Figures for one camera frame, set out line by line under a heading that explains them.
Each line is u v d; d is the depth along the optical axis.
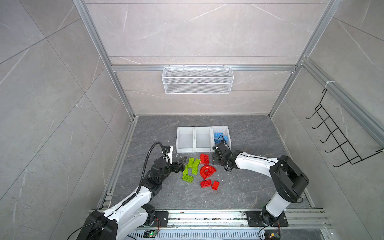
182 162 0.75
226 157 0.71
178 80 1.00
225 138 0.98
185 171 0.90
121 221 0.44
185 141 1.06
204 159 0.93
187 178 0.86
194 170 0.90
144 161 0.95
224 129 1.04
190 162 0.93
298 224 0.73
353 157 0.58
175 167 0.73
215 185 0.84
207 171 0.90
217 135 1.07
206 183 0.84
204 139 1.04
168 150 0.71
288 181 0.46
